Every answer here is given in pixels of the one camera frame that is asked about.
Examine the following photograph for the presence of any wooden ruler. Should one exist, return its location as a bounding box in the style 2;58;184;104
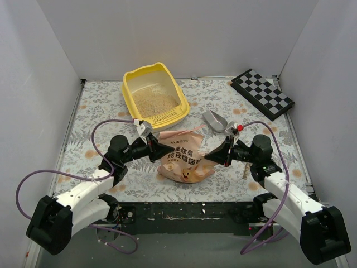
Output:
243;162;252;179

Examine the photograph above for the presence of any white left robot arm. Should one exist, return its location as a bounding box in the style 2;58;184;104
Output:
26;135;174;255

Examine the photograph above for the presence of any black folding chessboard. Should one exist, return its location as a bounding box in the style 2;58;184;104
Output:
231;69;295;121

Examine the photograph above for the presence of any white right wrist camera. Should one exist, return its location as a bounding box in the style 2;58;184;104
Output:
225;122;242;140

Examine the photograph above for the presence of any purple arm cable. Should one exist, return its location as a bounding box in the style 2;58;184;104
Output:
239;121;290;255
15;119;139;254

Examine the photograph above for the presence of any beige litter in box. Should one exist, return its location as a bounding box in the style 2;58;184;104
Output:
132;89;179;118

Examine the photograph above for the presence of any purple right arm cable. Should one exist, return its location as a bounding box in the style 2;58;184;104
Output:
239;121;290;255

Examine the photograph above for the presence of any yellow cat litter box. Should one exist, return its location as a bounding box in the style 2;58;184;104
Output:
122;62;190;132

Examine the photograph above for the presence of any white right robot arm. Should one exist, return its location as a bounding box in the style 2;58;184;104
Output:
204;135;351;265

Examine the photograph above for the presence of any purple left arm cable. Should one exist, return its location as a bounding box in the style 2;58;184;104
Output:
15;119;139;254

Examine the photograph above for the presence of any silver metal scoop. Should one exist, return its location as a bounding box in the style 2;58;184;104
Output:
203;110;228;133

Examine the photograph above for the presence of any pink cat litter bag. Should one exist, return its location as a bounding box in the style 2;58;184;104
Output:
157;126;216;184

